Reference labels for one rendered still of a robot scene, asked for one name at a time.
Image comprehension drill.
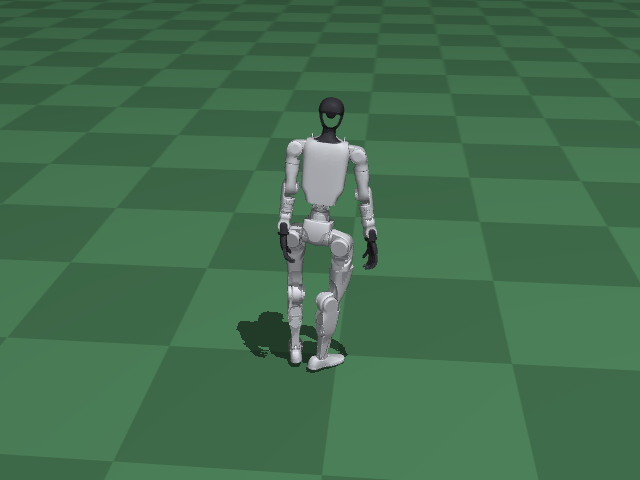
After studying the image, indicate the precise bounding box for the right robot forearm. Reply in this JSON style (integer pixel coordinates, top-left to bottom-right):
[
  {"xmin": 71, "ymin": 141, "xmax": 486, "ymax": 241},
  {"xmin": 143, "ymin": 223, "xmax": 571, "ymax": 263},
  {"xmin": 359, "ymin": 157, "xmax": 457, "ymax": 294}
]
[{"xmin": 359, "ymin": 187, "xmax": 377, "ymax": 238}]

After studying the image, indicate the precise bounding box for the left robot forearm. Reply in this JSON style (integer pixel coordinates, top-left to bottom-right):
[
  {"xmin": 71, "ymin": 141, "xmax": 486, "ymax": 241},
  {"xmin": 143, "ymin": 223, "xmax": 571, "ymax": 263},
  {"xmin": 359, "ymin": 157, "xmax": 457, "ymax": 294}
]
[{"xmin": 278, "ymin": 180, "xmax": 295, "ymax": 230}]

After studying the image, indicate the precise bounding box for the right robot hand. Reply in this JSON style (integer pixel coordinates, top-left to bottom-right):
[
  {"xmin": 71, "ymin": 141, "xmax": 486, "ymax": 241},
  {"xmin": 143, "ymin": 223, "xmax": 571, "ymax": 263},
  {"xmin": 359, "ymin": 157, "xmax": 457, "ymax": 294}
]
[{"xmin": 363, "ymin": 229, "xmax": 378, "ymax": 269}]

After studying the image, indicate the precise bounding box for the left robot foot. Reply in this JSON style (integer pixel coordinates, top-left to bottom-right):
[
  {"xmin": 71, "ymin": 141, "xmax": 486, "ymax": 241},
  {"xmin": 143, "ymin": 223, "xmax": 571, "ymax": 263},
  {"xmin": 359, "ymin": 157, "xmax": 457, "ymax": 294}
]
[{"xmin": 288, "ymin": 337, "xmax": 303, "ymax": 363}]

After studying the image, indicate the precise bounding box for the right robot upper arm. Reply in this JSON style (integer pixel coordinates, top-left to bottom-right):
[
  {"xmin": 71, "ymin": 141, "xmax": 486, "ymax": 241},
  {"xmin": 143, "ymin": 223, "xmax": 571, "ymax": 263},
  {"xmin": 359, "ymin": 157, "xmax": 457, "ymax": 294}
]
[{"xmin": 349, "ymin": 145, "xmax": 369, "ymax": 201}]

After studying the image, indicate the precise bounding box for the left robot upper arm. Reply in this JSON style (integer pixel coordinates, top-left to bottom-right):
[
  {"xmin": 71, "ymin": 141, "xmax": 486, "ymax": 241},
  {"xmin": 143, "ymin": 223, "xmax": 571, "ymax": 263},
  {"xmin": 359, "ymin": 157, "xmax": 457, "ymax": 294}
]
[{"xmin": 284, "ymin": 139, "xmax": 306, "ymax": 195}]

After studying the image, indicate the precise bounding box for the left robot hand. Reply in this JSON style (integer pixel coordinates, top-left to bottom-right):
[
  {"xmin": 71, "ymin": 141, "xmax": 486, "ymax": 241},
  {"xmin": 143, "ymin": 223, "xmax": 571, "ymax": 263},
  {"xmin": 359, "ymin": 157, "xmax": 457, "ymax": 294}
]
[{"xmin": 278, "ymin": 222, "xmax": 295, "ymax": 263}]

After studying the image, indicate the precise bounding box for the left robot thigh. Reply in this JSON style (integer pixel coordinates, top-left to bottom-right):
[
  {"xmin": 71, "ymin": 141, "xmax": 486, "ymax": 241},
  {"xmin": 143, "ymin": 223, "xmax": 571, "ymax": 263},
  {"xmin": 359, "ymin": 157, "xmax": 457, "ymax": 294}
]
[{"xmin": 287, "ymin": 223, "xmax": 306, "ymax": 303}]

